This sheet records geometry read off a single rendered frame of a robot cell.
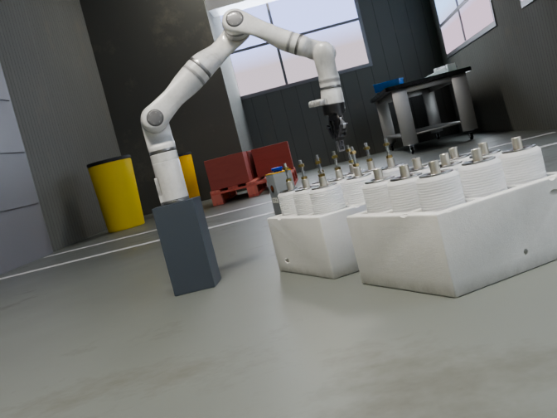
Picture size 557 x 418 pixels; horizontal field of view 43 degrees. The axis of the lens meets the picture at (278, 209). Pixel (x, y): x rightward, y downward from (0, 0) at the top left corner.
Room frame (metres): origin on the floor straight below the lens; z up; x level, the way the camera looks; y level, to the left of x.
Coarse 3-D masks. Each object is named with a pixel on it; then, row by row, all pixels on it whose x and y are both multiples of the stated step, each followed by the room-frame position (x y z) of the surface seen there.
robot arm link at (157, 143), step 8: (168, 128) 2.41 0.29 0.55; (144, 136) 2.39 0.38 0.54; (152, 136) 2.39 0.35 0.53; (160, 136) 2.39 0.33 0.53; (168, 136) 2.39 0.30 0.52; (152, 144) 2.36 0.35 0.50; (160, 144) 2.33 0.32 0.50; (168, 144) 2.34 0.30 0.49; (152, 152) 2.34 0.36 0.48; (160, 152) 2.33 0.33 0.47
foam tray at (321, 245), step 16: (352, 208) 1.97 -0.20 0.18; (272, 224) 2.26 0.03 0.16; (288, 224) 2.13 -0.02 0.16; (304, 224) 2.03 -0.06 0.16; (320, 224) 1.93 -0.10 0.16; (336, 224) 1.95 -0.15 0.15; (272, 240) 2.29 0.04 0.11; (288, 240) 2.16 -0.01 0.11; (304, 240) 2.05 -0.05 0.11; (320, 240) 1.96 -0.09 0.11; (336, 240) 1.95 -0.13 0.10; (288, 256) 2.19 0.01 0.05; (304, 256) 2.08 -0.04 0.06; (320, 256) 1.98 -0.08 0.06; (336, 256) 1.94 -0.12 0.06; (352, 256) 1.96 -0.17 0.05; (304, 272) 2.11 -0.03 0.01; (320, 272) 2.00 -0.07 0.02; (336, 272) 1.94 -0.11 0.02; (352, 272) 1.96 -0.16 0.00
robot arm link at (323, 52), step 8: (320, 48) 2.31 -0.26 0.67; (328, 48) 2.31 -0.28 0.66; (320, 56) 2.31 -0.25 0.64; (328, 56) 2.31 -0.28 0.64; (320, 64) 2.32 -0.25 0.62; (328, 64) 2.32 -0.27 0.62; (320, 72) 2.33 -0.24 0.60; (328, 72) 2.33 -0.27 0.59; (336, 72) 2.33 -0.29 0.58; (320, 80) 2.35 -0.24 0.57; (328, 80) 2.33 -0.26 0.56; (336, 80) 2.33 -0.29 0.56; (320, 88) 2.36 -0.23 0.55; (328, 88) 2.33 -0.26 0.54
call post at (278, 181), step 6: (276, 174) 2.39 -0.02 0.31; (282, 174) 2.39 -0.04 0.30; (270, 180) 2.41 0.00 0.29; (276, 180) 2.38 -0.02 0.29; (282, 180) 2.39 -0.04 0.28; (270, 186) 2.42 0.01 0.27; (276, 186) 2.38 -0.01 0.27; (282, 186) 2.39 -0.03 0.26; (294, 186) 2.41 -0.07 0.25; (270, 192) 2.44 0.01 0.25; (276, 192) 2.39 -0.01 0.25; (276, 198) 2.40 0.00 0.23; (276, 204) 2.41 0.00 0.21; (276, 210) 2.42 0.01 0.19
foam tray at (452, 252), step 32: (512, 192) 1.50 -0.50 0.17; (544, 192) 1.54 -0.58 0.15; (352, 224) 1.76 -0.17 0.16; (384, 224) 1.62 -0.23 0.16; (416, 224) 1.50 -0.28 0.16; (448, 224) 1.44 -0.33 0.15; (480, 224) 1.47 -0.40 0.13; (512, 224) 1.50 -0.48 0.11; (544, 224) 1.53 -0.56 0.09; (384, 256) 1.66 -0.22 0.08; (416, 256) 1.53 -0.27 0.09; (448, 256) 1.43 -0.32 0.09; (480, 256) 1.46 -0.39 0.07; (512, 256) 1.49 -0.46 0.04; (544, 256) 1.52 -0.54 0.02; (416, 288) 1.56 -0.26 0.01; (448, 288) 1.44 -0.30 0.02; (480, 288) 1.45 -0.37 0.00
